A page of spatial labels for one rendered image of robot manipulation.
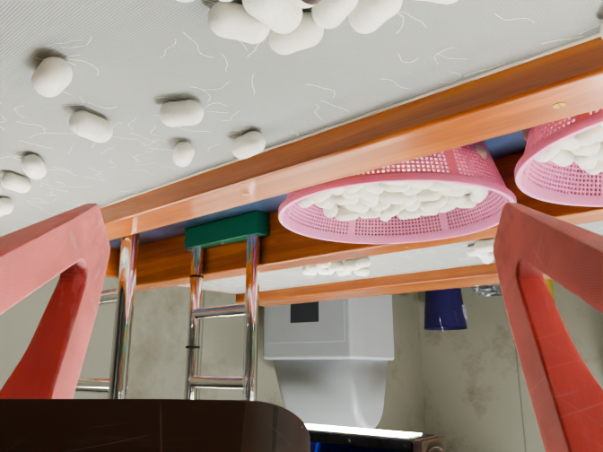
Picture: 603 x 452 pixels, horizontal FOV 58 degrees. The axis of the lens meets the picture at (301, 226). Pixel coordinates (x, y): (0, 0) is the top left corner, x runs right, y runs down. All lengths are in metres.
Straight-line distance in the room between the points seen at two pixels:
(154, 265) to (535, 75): 0.94
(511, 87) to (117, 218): 0.47
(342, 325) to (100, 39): 2.61
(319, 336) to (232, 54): 2.65
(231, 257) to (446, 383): 5.61
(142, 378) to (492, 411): 4.38
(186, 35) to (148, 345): 2.53
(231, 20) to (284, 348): 2.82
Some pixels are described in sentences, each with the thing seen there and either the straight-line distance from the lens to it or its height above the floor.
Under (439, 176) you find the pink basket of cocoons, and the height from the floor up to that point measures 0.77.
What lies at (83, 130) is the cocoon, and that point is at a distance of 0.46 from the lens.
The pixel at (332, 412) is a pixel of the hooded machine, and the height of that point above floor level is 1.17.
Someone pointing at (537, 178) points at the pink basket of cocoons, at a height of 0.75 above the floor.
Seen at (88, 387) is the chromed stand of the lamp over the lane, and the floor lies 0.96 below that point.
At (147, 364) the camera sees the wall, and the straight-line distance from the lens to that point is 2.83.
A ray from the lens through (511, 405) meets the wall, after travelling 6.37.
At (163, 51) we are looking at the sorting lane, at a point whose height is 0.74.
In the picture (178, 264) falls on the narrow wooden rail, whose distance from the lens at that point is 1.13.
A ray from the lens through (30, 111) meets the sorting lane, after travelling 0.49.
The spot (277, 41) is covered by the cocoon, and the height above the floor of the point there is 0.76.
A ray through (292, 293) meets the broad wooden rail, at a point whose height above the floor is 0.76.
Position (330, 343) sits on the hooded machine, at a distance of 2.94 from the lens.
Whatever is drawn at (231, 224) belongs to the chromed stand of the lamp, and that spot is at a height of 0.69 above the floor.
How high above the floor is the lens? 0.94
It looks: 15 degrees down
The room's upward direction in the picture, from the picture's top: 180 degrees counter-clockwise
